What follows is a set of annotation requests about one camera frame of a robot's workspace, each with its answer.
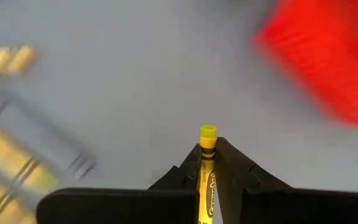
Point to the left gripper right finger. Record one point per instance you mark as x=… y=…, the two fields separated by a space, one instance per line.
x=291 y=208

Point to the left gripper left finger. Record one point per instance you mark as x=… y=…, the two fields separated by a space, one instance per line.
x=120 y=207

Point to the yellow-green crayon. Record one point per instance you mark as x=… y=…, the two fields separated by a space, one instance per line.
x=207 y=174

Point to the red desk lamp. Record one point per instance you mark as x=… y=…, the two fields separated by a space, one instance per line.
x=328 y=56

